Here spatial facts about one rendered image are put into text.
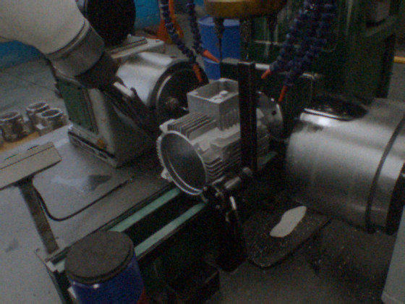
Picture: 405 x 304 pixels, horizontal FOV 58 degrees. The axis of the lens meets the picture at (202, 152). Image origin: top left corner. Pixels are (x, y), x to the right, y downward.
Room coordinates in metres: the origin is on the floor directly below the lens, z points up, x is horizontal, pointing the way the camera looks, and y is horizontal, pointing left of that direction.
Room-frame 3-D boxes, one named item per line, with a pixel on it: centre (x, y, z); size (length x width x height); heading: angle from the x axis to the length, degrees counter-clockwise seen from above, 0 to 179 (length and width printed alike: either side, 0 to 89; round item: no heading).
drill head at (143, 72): (1.08, 0.14, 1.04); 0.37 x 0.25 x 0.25; 42
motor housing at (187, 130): (0.75, -0.03, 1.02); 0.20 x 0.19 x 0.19; 131
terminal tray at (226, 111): (0.78, -0.06, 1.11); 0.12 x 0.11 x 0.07; 131
